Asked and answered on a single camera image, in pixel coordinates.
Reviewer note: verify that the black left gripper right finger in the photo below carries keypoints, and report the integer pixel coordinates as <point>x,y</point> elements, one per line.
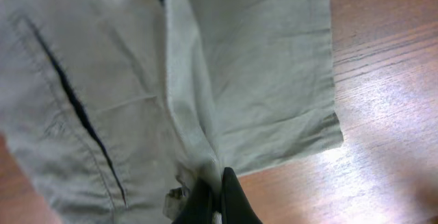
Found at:
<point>235,207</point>

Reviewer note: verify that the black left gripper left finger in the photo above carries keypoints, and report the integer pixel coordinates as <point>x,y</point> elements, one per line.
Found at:
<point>199,207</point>

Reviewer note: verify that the khaki green shorts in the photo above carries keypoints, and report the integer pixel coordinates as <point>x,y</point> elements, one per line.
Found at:
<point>108,105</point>

